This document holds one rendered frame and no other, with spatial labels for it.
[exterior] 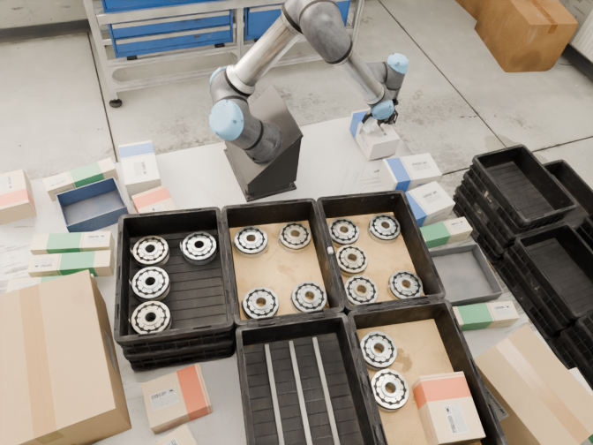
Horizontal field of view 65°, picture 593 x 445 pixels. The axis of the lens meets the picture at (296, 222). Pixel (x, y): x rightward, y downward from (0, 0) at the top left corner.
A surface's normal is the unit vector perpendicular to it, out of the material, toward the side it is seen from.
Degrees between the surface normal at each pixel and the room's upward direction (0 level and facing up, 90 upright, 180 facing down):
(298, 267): 0
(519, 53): 90
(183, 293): 0
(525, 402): 0
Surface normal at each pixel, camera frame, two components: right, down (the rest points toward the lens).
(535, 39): 0.16, 0.80
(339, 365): 0.09, -0.59
